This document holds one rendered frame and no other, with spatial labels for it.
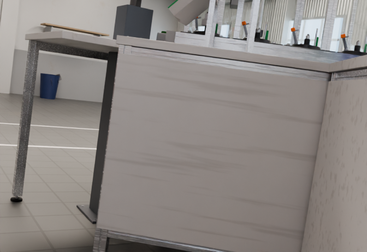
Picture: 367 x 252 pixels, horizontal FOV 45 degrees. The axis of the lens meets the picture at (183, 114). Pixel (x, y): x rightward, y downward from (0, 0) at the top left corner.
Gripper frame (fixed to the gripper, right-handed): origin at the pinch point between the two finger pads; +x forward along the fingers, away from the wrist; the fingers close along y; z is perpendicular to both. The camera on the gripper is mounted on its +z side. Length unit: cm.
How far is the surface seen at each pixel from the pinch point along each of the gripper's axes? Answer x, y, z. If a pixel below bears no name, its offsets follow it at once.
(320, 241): 75, 100, -58
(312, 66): 24, 75, -51
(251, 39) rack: 16, 53, -30
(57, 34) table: 26, 59, 44
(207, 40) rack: 19, 53, -13
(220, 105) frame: 42, 75, -23
